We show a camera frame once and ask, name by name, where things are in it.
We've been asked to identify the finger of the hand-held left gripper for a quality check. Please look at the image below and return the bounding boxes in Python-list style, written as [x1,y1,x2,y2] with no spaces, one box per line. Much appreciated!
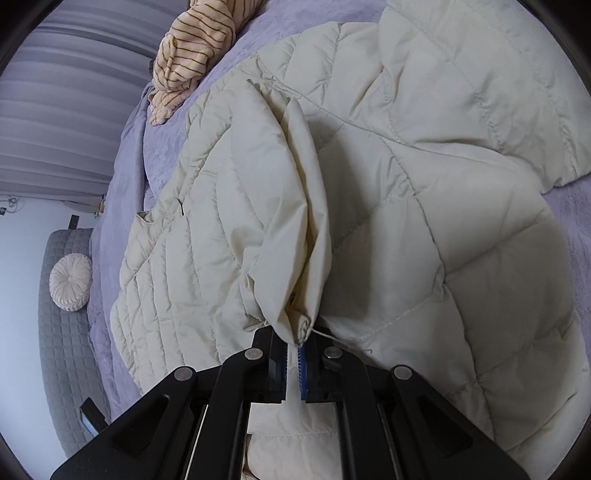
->
[79,396,112,435]

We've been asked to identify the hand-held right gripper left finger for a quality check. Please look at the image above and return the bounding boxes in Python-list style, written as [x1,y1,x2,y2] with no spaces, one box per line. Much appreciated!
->
[50,325,289,480]

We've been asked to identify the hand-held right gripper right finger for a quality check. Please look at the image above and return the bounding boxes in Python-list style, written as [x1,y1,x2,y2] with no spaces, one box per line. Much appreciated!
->
[298,329,532,480]

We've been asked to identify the cream quilted puffer jacket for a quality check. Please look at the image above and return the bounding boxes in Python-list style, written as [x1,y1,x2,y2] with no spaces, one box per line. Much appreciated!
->
[111,0,591,480]

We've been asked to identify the grey quilted sofa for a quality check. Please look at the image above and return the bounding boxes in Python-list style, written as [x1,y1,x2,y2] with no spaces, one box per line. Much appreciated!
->
[37,228,114,457]

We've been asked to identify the round cream cushion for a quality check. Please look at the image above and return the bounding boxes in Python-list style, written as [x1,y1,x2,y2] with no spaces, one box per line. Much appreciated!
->
[49,253,93,311]

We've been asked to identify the purple bedspread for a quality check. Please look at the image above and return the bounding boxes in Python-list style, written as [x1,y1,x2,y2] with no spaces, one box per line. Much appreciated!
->
[88,0,591,444]

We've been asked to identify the grey curtain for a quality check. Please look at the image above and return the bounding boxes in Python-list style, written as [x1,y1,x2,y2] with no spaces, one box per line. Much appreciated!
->
[0,4,185,204]

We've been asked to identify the beige striped garment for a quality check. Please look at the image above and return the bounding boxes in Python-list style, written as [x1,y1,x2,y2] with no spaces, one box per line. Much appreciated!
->
[148,0,269,126]

